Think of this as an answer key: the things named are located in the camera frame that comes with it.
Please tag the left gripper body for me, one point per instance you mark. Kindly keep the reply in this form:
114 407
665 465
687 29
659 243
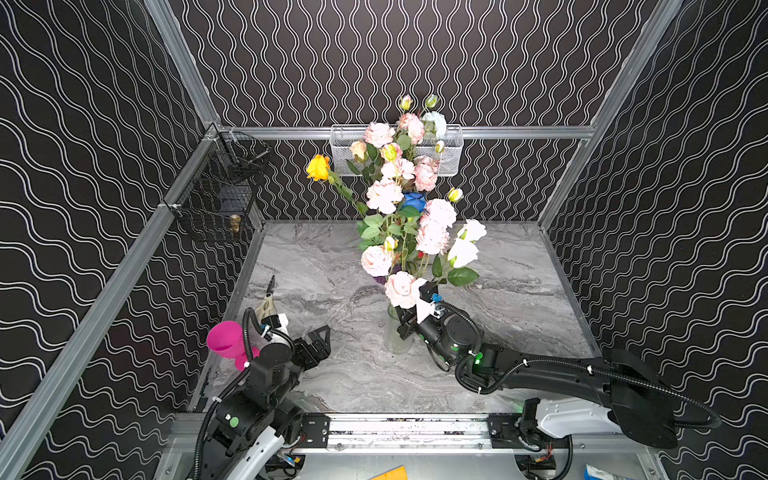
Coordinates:
308 351

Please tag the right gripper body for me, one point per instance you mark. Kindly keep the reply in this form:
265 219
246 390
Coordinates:
411 320

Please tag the clear glass jar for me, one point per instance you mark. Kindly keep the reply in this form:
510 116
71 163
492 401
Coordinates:
393 343

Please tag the white rose stem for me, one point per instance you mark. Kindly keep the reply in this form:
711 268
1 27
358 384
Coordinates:
462 252

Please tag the blue flower stem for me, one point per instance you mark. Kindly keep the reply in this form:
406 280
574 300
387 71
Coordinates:
415 200

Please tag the pink rose spray stem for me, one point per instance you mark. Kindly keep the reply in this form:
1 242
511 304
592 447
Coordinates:
425 173

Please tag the yellow rose stem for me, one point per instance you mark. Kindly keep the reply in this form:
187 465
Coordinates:
319 170

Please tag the cream rose stem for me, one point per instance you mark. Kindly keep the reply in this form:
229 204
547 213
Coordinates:
359 150

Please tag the large pink peony stem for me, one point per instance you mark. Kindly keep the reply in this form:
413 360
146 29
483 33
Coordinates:
409 130

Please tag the white light-blue flower stem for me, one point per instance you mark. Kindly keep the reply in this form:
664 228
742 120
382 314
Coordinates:
434 123

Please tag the purple blue glass vase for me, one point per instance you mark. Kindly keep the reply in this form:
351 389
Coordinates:
382 280

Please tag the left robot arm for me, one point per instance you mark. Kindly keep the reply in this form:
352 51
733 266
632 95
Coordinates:
251 420

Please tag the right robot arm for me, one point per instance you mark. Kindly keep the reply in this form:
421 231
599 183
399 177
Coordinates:
599 395

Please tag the magenta silicone cup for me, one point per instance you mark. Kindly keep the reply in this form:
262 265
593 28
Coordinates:
228 342

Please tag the brass padlock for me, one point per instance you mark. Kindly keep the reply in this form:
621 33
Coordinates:
235 223

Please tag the blue white box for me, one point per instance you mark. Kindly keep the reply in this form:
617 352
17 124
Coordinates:
593 473

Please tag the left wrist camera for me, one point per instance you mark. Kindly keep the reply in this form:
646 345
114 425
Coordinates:
277 322

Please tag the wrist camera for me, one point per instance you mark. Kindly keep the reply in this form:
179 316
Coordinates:
277 322
427 299

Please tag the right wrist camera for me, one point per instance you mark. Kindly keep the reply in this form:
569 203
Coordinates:
427 299

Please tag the white handled scissors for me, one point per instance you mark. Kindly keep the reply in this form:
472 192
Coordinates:
266 307

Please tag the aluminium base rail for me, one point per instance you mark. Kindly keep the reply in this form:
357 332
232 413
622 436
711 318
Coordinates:
411 434

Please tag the yellow object below rail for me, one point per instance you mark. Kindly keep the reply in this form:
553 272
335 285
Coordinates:
398 473

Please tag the black wire wall basket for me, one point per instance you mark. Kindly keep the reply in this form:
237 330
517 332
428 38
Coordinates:
226 183

